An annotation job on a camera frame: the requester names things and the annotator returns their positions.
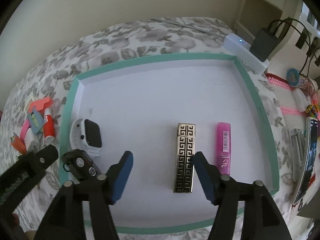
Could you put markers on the white smartwatch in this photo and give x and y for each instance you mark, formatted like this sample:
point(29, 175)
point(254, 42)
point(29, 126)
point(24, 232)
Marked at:
point(85, 135)

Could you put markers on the black power adapter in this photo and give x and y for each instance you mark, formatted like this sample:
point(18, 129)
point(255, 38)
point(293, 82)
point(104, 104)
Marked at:
point(263, 44)

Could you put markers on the colourful small toys pile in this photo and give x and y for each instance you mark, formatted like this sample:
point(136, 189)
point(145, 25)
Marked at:
point(312, 109)

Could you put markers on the magenta lighter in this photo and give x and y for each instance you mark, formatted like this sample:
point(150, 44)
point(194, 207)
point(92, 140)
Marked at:
point(223, 147)

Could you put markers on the black toy car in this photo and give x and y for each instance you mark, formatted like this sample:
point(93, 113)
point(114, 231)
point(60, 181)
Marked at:
point(81, 166)

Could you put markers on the teal shallow cardboard tray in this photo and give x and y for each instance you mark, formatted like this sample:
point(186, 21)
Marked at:
point(138, 105)

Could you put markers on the pink plastic band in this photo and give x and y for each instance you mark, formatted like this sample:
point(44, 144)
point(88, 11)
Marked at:
point(24, 129)

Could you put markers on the white rectangular clip part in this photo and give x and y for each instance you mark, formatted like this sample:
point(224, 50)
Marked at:
point(27, 106)

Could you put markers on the white power strip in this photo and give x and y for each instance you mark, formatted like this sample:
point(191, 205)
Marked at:
point(240, 48)

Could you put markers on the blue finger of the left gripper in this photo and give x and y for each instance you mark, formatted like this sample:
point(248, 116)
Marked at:
point(43, 156)

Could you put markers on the grey phone stand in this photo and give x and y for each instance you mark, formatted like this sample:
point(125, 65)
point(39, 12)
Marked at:
point(298, 151)

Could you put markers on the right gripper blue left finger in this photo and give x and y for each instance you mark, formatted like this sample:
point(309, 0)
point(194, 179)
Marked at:
point(118, 176)

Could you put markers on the glitter candy tube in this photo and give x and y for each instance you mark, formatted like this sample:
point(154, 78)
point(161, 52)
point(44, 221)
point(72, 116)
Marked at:
point(297, 80)

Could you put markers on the grey floral blanket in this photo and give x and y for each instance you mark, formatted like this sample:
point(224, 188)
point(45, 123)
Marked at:
point(54, 75)

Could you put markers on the blue toy gun green slider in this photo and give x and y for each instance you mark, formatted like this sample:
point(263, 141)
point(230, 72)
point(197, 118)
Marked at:
point(36, 121)

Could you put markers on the coral toy gun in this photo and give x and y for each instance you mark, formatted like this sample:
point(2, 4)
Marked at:
point(41, 105)

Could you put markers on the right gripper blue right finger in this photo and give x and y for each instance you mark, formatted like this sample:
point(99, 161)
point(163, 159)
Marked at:
point(209, 177)

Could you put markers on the smartphone on stand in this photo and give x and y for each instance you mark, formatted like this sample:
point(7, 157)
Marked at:
point(311, 135)

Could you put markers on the white charger block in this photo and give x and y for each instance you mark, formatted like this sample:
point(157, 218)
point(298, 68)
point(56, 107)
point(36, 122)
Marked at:
point(31, 141)

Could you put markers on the pink white crochet mat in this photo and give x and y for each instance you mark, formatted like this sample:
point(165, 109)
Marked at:
point(301, 115)

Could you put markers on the white small case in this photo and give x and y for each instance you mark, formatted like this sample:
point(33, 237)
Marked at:
point(301, 100)

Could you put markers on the red glue bottle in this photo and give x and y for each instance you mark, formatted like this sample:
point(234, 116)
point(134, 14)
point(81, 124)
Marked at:
point(48, 128)

